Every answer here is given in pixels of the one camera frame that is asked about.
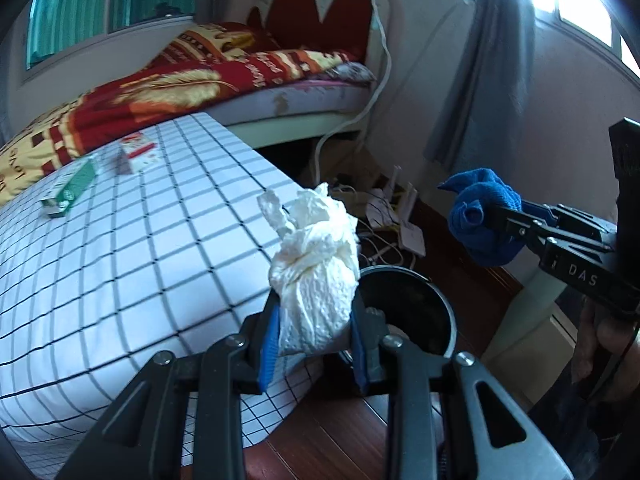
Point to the person's right hand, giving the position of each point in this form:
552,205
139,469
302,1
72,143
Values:
605,350

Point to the green carton box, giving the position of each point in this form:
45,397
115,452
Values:
70,187

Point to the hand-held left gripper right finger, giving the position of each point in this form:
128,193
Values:
360,355

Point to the red printed pillow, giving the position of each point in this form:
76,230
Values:
210,42

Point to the blue cloth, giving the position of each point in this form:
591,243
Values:
475,230

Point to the white power strip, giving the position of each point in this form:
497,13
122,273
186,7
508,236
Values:
395,205

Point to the red and yellow printed blanket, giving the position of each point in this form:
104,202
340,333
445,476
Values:
150,90

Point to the purple floral pillow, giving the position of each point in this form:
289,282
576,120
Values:
350,72

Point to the red padded headboard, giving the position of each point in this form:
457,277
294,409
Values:
320,15

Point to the white grid tablecloth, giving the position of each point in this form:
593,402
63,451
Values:
125,260

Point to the white power adapter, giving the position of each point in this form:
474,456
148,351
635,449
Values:
411,239

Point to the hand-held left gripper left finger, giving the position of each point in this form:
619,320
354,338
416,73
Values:
267,345

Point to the white bed frame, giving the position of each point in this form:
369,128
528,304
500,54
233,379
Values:
300,127

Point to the red and white carton box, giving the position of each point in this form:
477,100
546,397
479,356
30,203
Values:
140,155

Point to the window with teal glass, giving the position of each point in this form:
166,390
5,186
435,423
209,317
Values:
65,15

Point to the bright window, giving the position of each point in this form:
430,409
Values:
585,5

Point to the lavender mattress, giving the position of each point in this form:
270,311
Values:
310,97

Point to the black trash bin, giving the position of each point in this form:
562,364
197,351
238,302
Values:
410,310

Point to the off-white paper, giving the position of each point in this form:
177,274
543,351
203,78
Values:
315,270

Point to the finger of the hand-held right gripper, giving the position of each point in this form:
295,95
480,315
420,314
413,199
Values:
530,212
535,240

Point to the grey curtain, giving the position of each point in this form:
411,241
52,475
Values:
480,60

